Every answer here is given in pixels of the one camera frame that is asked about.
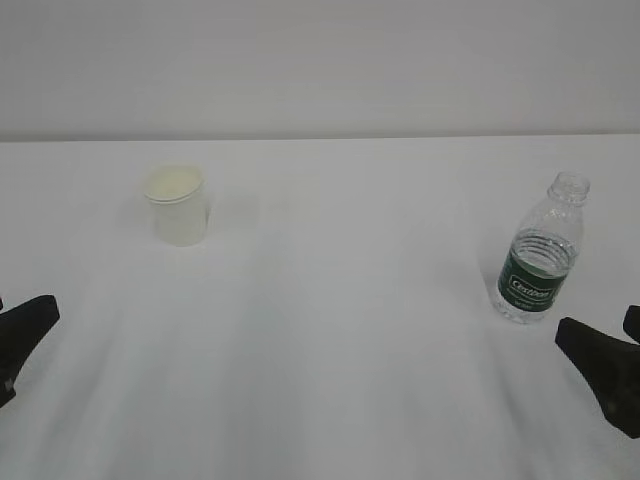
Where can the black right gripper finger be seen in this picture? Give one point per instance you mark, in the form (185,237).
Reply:
(631,323)
(611,369)

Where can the clear green-label water bottle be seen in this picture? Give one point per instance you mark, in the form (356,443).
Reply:
(543,251)

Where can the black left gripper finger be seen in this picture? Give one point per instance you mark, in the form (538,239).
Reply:
(22,329)

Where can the white paper cup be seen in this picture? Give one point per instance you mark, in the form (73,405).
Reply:
(172,183)
(181,222)

